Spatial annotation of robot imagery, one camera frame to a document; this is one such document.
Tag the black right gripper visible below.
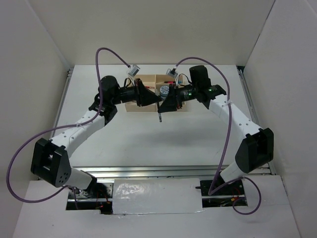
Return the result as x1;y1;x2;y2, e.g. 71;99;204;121
158;82;199;113

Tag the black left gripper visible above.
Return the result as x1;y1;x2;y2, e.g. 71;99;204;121
111;78;161;107

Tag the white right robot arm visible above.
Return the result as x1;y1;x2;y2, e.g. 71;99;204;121
158;65;274;194

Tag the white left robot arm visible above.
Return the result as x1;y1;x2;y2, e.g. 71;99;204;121
31;76;161;198

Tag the cream compartment tray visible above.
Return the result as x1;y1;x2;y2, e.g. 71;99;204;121
125;74;175;113

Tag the white foil front panel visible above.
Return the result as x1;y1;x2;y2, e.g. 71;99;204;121
112;178;203;215

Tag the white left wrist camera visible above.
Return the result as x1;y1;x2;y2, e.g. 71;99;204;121
127;64;140;78

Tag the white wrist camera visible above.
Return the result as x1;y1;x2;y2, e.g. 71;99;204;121
166;68;178;79
127;64;140;78

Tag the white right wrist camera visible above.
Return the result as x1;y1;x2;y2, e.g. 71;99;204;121
166;68;178;79

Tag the aluminium front rail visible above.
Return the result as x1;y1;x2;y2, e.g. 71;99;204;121
70;165;270;179

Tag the aluminium left rail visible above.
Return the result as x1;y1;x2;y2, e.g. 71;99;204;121
53;68;74;128

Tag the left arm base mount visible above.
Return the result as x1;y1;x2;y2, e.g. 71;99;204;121
66;180;114;215

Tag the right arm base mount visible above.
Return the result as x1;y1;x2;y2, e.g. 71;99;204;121
196;176;247;208

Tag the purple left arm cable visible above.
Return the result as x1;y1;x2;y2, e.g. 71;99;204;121
5;47;132;203

